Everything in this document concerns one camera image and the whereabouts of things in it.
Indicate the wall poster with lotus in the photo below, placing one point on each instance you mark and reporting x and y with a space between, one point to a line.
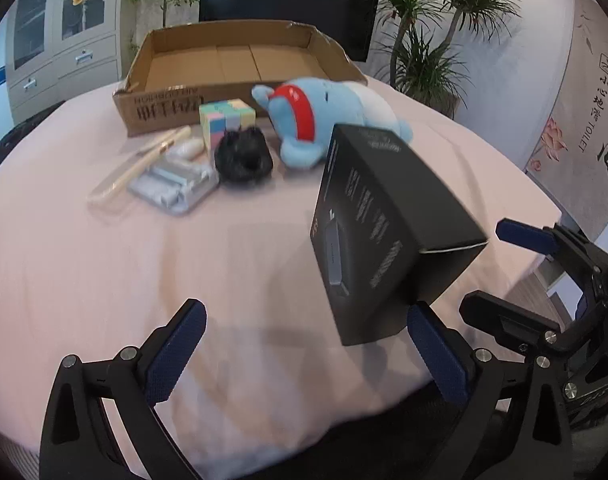
588 90

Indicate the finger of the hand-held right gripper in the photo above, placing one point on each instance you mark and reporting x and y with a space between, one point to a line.
526 235
503 320

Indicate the tall palm potted plant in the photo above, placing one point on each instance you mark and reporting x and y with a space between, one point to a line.
433 65

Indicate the black office chair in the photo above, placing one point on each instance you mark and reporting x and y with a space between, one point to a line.
19 140

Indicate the black product box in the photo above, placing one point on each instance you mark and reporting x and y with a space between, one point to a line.
383 225

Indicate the black hair scrunchie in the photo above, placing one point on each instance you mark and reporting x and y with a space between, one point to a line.
244 157

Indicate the pastel puzzle cube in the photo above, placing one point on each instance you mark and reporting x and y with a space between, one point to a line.
226 122

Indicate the grey glass-door cabinet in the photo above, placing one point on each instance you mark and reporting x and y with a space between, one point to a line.
64 45

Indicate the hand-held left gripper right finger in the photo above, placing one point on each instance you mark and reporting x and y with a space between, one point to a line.
438 355

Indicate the wooden stick in clear sleeve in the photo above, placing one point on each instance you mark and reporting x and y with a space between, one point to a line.
134 170

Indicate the blue plush toy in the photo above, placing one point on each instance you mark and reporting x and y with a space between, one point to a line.
344 110

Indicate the clear plastic blister package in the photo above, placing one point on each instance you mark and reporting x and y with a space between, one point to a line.
174 185

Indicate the small white oval object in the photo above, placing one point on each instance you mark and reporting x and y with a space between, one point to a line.
190 149

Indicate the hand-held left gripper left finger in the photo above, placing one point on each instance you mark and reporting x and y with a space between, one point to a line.
176 355

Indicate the brown cardboard box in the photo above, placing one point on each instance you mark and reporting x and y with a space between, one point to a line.
184 100

